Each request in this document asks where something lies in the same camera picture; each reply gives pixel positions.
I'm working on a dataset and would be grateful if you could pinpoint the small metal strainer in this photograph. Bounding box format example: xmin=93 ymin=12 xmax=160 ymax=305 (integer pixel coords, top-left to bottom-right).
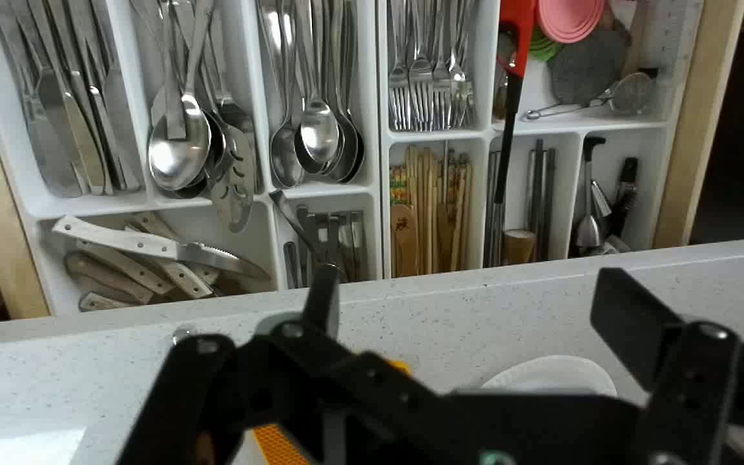
xmin=521 ymin=72 xmax=653 ymax=120

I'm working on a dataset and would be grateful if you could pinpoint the steel spoon cluster middle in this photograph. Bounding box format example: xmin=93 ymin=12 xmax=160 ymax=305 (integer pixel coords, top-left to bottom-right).
xmin=258 ymin=0 xmax=365 ymax=187

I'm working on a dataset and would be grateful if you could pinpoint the wooden kitchen drawer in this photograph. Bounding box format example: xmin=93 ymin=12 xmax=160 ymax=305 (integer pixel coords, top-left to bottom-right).
xmin=0 ymin=0 xmax=744 ymax=318

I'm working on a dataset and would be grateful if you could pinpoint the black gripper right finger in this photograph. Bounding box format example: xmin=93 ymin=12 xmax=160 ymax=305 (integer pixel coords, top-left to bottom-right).
xmin=591 ymin=267 xmax=744 ymax=465

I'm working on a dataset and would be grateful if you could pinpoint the wooden chopsticks bundle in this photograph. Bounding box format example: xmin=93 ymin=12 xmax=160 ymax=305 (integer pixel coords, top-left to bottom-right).
xmin=391 ymin=145 xmax=472 ymax=275

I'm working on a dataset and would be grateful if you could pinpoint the steel forks bundle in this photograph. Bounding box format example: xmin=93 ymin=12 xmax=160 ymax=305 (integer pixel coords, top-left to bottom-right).
xmin=388 ymin=0 xmax=479 ymax=132

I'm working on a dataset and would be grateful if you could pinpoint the white handled knife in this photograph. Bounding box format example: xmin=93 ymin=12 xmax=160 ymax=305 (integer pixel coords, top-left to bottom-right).
xmin=52 ymin=214 xmax=249 ymax=274

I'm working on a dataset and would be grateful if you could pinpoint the steel table knives bundle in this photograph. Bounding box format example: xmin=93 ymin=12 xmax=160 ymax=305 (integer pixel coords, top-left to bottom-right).
xmin=0 ymin=0 xmax=143 ymax=196

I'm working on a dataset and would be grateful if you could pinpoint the white round plate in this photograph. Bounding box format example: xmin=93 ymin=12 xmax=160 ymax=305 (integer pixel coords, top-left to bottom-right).
xmin=485 ymin=354 xmax=618 ymax=394

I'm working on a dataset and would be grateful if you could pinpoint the red black gas lighter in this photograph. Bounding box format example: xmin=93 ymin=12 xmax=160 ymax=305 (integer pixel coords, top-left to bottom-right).
xmin=485 ymin=0 xmax=537 ymax=266

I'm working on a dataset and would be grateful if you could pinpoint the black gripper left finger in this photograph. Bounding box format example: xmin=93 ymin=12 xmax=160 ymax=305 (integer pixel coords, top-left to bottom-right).
xmin=113 ymin=261 xmax=445 ymax=465

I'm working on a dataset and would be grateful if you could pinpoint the white cutlery tray organizer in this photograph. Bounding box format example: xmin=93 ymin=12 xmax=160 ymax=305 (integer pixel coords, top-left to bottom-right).
xmin=0 ymin=0 xmax=703 ymax=318

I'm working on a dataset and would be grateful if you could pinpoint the large steel spoon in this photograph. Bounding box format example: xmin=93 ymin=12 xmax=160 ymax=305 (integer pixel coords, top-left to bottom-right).
xmin=147 ymin=0 xmax=215 ymax=193

